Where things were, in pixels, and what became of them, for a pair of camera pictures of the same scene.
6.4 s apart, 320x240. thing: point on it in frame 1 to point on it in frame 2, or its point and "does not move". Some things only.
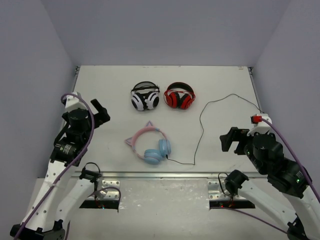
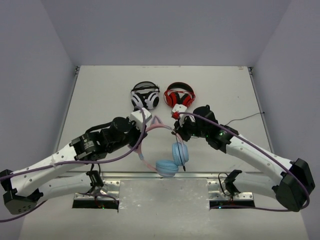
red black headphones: (179, 95) does not move
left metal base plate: (109, 193) does not move
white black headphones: (145, 96) does not move
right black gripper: (234, 135) to (181, 130)
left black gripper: (100, 115) to (139, 133)
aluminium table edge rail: (159, 175) does not move
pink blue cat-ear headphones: (152, 156) to (168, 168)
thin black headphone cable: (202, 126) to (173, 133)
